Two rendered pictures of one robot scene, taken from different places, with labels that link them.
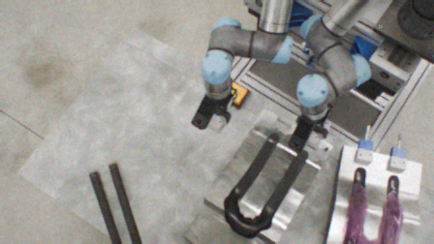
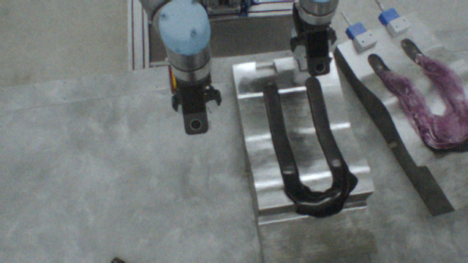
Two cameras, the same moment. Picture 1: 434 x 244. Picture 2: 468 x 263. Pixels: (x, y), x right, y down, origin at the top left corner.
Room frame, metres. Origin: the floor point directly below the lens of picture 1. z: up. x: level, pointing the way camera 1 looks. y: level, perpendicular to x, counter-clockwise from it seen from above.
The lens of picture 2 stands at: (0.27, 0.20, 1.84)
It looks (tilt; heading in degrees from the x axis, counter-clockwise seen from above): 71 degrees down; 309
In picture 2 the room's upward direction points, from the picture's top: 4 degrees clockwise
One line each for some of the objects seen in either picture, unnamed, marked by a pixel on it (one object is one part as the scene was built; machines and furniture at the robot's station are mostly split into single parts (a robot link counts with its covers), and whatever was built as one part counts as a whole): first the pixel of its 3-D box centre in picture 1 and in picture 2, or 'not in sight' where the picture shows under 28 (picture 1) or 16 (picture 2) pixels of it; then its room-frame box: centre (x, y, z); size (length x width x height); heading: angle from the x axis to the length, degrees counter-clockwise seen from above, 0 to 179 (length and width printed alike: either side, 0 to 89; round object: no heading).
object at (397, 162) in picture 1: (397, 151); (387, 15); (0.41, -0.59, 0.86); 0.13 x 0.05 x 0.05; 159
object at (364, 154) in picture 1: (365, 143); (354, 29); (0.45, -0.49, 0.86); 0.13 x 0.05 x 0.05; 159
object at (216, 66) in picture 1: (216, 71); (185, 34); (0.57, -0.02, 1.25); 0.09 x 0.08 x 0.11; 163
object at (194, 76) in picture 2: (216, 84); (188, 59); (0.57, -0.01, 1.17); 0.08 x 0.08 x 0.05
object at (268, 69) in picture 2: (282, 127); (265, 71); (0.53, -0.22, 0.87); 0.05 x 0.05 x 0.04; 52
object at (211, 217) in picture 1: (259, 190); (301, 154); (0.33, -0.12, 0.87); 0.50 x 0.26 x 0.14; 142
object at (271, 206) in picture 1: (265, 184); (308, 141); (0.33, -0.14, 0.92); 0.35 x 0.16 x 0.09; 142
